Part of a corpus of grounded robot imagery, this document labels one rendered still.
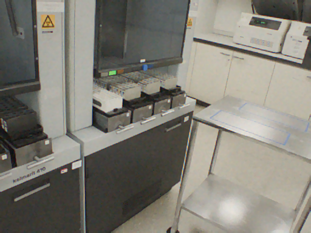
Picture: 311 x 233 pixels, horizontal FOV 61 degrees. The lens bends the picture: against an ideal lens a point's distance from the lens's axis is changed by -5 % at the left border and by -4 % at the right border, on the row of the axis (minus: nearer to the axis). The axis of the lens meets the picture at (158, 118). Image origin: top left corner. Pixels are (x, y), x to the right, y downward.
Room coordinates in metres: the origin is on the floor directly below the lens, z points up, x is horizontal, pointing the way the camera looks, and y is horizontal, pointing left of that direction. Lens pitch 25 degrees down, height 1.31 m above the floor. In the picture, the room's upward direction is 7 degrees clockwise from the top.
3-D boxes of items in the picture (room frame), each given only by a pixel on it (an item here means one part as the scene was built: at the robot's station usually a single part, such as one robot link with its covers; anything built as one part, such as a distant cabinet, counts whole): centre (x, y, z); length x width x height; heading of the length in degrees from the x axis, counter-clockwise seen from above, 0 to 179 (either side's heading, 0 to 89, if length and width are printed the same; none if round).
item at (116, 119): (1.28, 0.43, 0.78); 0.73 x 0.14 x 0.09; 53
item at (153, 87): (1.38, 0.06, 0.85); 0.12 x 0.02 x 0.06; 142
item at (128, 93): (1.26, 0.15, 0.85); 0.12 x 0.02 x 0.06; 144
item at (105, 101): (1.20, 0.32, 0.83); 0.30 x 0.10 x 0.06; 53
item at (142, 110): (1.40, 0.33, 0.78); 0.73 x 0.14 x 0.09; 53
